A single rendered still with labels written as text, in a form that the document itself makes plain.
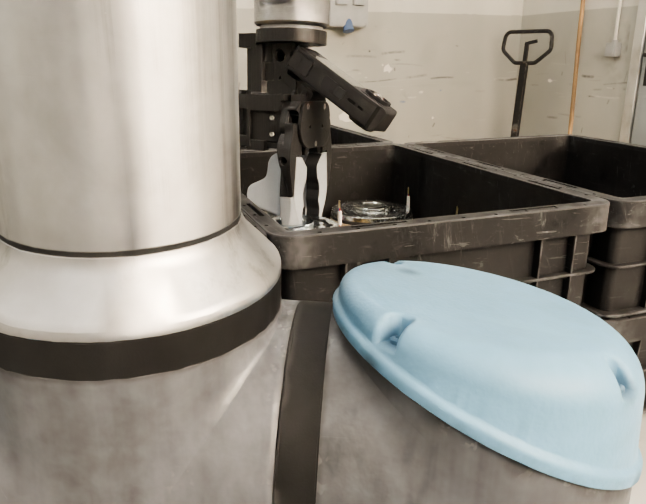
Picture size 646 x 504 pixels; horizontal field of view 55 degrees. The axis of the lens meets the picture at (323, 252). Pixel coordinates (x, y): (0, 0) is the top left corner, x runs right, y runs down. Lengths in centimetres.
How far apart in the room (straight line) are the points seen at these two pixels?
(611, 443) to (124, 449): 15
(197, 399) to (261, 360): 3
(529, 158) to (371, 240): 59
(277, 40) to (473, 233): 27
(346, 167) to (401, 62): 364
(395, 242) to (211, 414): 27
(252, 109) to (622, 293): 39
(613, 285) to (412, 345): 43
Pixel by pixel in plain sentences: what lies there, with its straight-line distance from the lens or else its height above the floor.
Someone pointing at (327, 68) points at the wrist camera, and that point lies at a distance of 62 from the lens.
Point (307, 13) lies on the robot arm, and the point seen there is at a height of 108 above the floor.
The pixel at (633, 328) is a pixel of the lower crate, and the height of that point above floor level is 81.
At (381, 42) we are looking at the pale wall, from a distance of 440.
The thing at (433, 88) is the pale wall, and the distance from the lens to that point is 461.
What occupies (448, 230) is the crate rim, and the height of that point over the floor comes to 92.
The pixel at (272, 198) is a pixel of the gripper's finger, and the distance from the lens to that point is 64.
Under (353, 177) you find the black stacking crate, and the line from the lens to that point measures 85.
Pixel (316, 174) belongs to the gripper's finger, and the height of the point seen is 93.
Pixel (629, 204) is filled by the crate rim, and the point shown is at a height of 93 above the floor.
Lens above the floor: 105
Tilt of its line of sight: 18 degrees down
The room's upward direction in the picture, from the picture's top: straight up
